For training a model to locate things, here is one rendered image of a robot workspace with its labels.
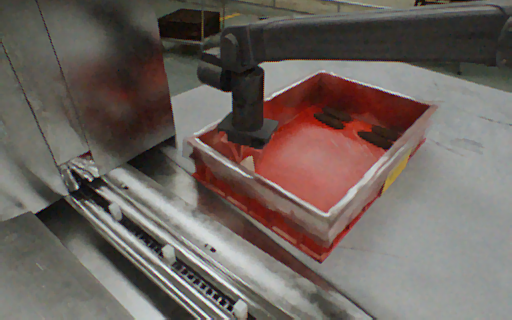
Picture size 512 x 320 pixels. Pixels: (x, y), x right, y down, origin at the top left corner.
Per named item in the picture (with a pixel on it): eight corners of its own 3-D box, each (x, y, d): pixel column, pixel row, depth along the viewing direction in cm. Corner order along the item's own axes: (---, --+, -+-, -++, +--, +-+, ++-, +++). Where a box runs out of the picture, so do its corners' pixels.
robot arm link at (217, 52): (235, 38, 47) (271, 25, 52) (183, 24, 53) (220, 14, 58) (237, 111, 54) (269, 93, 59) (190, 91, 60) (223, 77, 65)
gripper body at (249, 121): (231, 118, 66) (230, 84, 62) (279, 129, 63) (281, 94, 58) (215, 134, 61) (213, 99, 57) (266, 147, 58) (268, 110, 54)
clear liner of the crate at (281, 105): (432, 140, 79) (446, 104, 73) (323, 273, 50) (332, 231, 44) (315, 97, 97) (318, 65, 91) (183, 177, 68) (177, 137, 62)
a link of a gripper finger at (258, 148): (242, 153, 70) (241, 115, 65) (273, 161, 68) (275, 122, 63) (227, 171, 65) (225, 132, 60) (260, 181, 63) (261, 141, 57)
